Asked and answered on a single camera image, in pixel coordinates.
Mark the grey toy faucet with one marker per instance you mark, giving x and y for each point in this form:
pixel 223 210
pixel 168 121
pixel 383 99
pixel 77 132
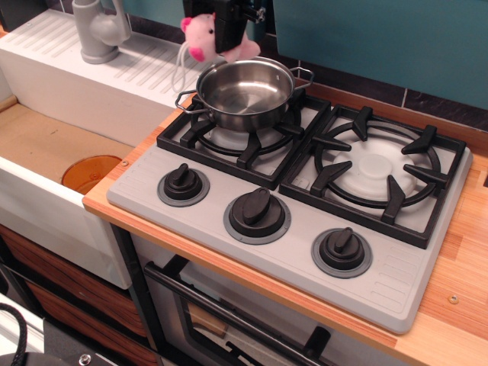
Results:
pixel 100 34

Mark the black right stove knob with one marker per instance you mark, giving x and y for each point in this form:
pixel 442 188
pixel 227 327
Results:
pixel 342 253

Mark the black left burner grate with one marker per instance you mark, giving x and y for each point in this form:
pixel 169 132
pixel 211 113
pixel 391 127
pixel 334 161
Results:
pixel 262 157

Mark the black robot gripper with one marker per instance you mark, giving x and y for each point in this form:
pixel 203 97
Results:
pixel 231 18

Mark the grey toy stove top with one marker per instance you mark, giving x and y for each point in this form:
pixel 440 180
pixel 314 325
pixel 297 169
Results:
pixel 388 293

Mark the black left stove knob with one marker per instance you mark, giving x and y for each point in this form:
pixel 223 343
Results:
pixel 183 187

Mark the wooden drawer cabinet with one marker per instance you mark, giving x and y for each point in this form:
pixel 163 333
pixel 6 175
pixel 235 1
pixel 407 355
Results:
pixel 100 313

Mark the pink stuffed pig toy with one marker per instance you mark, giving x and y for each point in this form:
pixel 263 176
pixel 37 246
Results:
pixel 200 36

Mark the toy oven door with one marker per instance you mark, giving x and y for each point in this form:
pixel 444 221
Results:
pixel 219 322

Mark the orange plastic plate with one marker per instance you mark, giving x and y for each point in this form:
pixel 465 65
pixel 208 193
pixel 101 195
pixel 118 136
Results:
pixel 83 175

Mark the white toy sink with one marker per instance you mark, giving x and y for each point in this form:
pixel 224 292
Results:
pixel 57 110

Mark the stainless steel pan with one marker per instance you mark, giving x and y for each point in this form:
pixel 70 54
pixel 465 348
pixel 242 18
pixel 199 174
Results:
pixel 245 96

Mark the black burner grate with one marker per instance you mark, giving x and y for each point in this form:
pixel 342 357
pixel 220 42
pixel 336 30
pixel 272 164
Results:
pixel 262 157
pixel 397 180

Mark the black stove knob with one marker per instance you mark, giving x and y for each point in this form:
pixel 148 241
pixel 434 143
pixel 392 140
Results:
pixel 183 187
pixel 257 218
pixel 342 253

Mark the black middle stove knob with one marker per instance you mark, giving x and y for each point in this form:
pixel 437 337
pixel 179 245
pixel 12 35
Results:
pixel 257 218

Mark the black right burner grate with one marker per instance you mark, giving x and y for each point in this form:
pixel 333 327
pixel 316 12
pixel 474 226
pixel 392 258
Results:
pixel 397 180

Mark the black oven door handle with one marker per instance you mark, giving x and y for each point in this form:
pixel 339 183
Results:
pixel 168 277

